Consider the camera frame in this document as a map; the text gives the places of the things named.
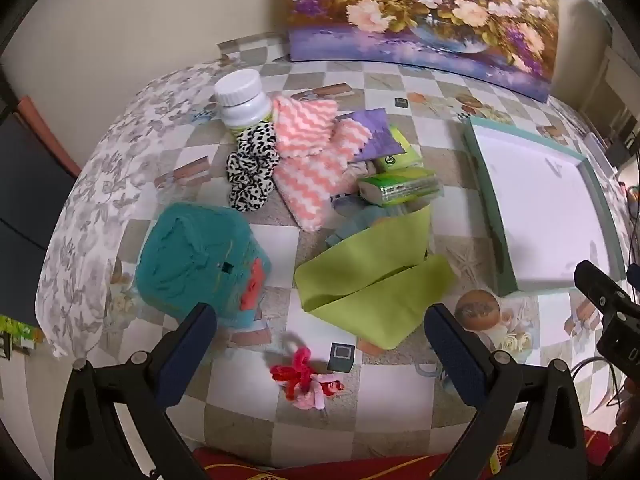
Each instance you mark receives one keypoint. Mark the checkered printed tablecloth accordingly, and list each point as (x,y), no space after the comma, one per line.
(280,255)

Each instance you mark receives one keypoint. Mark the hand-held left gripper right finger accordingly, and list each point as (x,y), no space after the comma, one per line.
(457,355)

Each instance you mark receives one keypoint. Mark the green box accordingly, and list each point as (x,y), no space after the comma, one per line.
(17,335)

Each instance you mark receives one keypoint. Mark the reddish brown board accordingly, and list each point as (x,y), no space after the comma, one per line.
(47,130)

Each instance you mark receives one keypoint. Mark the lime green cloth band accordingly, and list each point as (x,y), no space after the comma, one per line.
(360,280)

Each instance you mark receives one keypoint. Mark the teal tray white inside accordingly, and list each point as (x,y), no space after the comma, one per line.
(540,200)

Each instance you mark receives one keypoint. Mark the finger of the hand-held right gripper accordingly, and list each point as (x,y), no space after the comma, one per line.
(597,285)

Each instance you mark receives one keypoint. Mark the teal knitted pouch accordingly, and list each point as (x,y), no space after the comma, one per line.
(190,260)

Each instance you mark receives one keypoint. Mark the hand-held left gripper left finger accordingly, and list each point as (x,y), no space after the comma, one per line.
(185,355)

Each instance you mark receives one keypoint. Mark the purple paper packet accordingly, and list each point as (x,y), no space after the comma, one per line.
(375,135)

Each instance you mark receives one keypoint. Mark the flower painting canvas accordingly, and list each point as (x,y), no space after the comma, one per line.
(400,10)

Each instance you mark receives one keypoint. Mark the dark blue panel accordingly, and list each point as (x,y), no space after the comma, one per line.
(25,210)

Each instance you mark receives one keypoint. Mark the leopard print scrunchie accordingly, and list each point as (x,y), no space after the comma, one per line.
(250,160)

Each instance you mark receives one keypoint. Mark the red cloth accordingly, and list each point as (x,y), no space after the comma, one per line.
(350,470)

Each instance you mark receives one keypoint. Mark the green tissue pack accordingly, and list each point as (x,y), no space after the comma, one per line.
(400,160)
(400,185)

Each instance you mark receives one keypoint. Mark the white grey floral cloth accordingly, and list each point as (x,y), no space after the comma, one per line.
(100,185)

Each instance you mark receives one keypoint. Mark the light blue cloth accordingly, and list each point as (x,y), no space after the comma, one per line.
(357,220)

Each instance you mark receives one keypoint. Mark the white lidded pill bottle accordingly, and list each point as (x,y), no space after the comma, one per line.
(240,95)

